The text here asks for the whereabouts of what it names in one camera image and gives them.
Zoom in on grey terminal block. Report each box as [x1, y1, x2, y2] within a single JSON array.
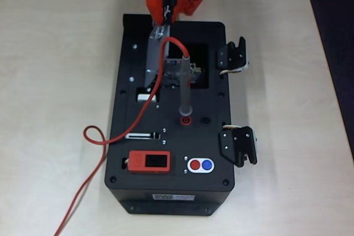
[[162, 58, 207, 87]]

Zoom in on black cable bracket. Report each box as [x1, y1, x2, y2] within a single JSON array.
[[218, 124, 259, 169], [216, 36, 251, 76]]

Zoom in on black square block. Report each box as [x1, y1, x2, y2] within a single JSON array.
[[123, 13, 154, 38]]

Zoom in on white slider rail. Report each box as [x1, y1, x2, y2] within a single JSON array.
[[124, 132, 162, 141]]

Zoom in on red cable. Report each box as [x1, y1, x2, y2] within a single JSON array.
[[54, 36, 191, 236]]

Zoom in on red display module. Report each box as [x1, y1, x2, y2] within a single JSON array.
[[128, 150, 171, 175]]

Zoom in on yellow green wire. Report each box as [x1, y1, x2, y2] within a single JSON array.
[[190, 63, 205, 82]]

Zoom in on grey test probe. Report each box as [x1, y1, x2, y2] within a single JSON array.
[[179, 55, 194, 117]]

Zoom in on grey hinged door panel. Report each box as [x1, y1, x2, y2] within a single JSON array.
[[144, 25, 171, 92]]

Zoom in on red and blue buttons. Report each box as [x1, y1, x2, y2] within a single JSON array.
[[187, 156, 215, 174]]

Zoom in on white label sticker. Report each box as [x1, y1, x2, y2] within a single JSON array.
[[152, 193, 195, 202]]

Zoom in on white rectangular block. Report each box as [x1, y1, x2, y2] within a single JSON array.
[[137, 93, 161, 103]]

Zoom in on black task box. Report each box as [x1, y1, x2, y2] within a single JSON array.
[[104, 13, 236, 216]]

